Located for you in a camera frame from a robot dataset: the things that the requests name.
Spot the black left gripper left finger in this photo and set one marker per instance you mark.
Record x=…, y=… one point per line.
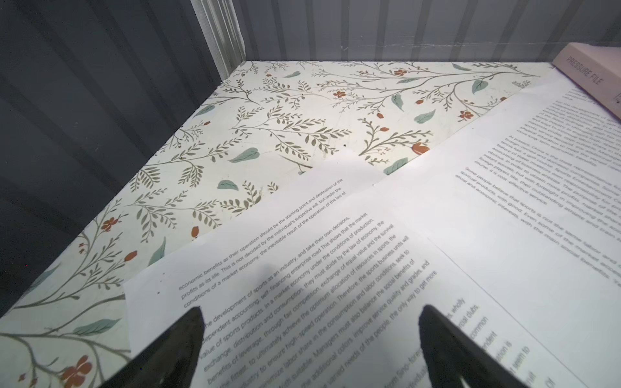
x=170, y=360

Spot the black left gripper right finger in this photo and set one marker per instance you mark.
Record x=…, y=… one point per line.
x=453, y=359

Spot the printed paper sheet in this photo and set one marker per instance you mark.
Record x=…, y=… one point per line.
x=526, y=200
x=336, y=304

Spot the pink file folder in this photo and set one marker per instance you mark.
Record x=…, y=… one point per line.
x=596, y=69

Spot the printed paper sheet under arm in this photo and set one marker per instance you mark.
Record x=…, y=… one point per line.
x=236, y=254

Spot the floral patterned table mat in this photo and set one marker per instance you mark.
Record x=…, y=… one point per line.
x=268, y=123

